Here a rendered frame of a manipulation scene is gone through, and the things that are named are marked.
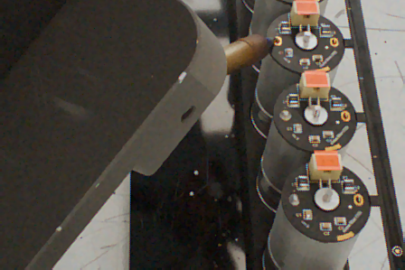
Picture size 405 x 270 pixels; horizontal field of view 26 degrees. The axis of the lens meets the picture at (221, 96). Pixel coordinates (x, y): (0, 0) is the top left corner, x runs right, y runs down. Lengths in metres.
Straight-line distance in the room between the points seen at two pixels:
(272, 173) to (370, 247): 0.06
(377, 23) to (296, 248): 0.15
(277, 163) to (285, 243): 0.03
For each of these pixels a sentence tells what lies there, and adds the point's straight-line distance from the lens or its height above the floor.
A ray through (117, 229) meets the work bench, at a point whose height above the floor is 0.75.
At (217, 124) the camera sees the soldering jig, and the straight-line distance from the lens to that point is 0.32.
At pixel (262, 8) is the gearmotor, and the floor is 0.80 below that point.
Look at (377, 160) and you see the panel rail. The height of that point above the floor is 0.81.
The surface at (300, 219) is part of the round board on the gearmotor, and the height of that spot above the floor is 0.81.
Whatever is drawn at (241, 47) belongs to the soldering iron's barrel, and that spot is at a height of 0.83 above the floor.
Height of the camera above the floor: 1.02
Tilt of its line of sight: 54 degrees down
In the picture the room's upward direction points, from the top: 9 degrees clockwise
